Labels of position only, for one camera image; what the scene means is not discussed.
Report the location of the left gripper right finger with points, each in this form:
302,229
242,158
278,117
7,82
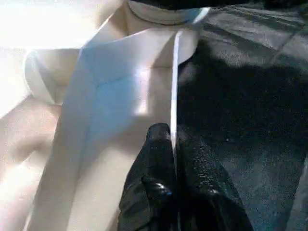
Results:
207,187

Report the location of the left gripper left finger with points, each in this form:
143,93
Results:
151,183

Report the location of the white plastic table top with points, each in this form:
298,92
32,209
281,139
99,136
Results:
72,120

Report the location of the white plastic table leg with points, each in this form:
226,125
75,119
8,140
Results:
158,13

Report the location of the black quilted mat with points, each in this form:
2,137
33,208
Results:
240,96

